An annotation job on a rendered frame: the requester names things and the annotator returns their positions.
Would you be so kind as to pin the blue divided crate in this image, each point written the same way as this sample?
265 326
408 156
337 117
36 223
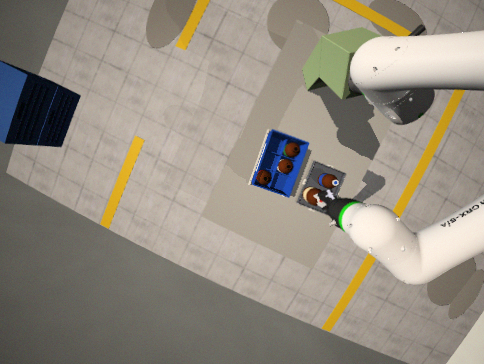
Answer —
283 185

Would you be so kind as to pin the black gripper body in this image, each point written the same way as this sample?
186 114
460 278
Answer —
333 201

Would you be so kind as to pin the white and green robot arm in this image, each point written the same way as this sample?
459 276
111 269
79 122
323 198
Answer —
383 68

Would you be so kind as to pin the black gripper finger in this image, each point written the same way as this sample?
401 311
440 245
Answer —
324 207
324 199

